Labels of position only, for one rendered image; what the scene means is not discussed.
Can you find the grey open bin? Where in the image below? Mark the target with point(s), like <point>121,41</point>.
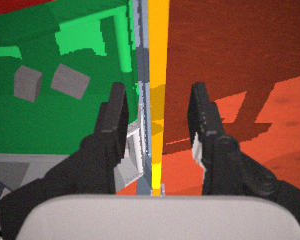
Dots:
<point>17,170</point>

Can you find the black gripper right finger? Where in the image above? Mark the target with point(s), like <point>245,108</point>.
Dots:
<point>220,154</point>

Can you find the yellow bar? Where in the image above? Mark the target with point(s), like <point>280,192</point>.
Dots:
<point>157,34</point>

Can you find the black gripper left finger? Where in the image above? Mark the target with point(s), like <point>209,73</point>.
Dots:
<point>90,169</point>

